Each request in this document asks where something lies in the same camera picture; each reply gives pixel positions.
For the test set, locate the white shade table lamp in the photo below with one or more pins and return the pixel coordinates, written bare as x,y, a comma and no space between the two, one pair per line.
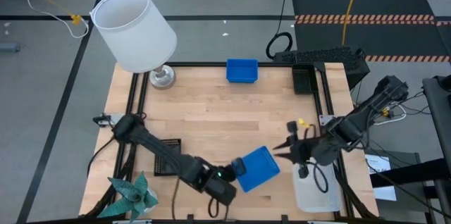
134,30

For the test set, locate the small blue plastic bin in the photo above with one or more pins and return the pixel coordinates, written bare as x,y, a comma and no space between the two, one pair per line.
241,72

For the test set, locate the large black perforated crate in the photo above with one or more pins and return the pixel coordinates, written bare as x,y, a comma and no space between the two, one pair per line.
327,56

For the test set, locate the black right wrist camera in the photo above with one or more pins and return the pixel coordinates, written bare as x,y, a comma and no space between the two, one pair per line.
292,127

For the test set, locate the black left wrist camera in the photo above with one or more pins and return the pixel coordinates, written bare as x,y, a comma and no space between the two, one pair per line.
239,167

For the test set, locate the black mat with orange stripes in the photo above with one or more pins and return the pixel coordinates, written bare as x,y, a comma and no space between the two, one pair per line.
370,4

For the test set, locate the black aluminium table frame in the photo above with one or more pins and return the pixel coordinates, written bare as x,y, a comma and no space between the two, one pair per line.
229,64

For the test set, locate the dark grey side desk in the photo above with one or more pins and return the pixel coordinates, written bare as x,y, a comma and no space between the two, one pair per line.
440,122

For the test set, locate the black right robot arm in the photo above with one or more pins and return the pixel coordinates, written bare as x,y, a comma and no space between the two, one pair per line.
359,122

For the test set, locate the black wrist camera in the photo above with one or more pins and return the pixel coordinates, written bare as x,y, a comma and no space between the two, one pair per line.
292,127
239,167

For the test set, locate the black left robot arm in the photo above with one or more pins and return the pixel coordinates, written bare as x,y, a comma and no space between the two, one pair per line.
158,146

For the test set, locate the teal artificial potted plant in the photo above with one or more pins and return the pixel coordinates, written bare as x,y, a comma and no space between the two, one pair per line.
132,196

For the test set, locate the black beam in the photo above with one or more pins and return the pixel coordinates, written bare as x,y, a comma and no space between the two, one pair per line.
415,172

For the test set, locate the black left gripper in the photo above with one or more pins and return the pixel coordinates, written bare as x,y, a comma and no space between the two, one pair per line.
221,190

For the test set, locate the white paper sheet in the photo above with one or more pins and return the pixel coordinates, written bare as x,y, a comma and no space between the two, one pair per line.
378,163

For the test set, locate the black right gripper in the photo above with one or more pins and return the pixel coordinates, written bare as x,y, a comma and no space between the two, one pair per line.
306,151

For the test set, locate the small grey flat object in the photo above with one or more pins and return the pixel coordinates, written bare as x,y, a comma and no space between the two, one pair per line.
8,47

